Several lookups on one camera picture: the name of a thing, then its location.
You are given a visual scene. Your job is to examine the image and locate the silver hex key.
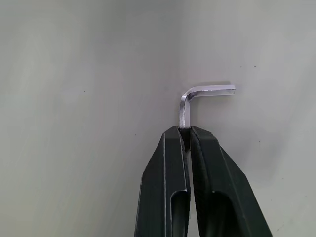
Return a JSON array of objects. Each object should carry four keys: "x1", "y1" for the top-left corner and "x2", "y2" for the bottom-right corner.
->
[{"x1": 178, "y1": 84, "x2": 236, "y2": 151}]

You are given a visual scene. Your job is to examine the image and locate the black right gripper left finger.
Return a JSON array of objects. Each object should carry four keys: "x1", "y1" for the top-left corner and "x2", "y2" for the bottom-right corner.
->
[{"x1": 134, "y1": 126, "x2": 192, "y2": 237}]

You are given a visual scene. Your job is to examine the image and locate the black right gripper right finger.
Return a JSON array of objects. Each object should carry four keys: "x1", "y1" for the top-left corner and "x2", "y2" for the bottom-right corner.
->
[{"x1": 189, "y1": 126, "x2": 274, "y2": 237}]

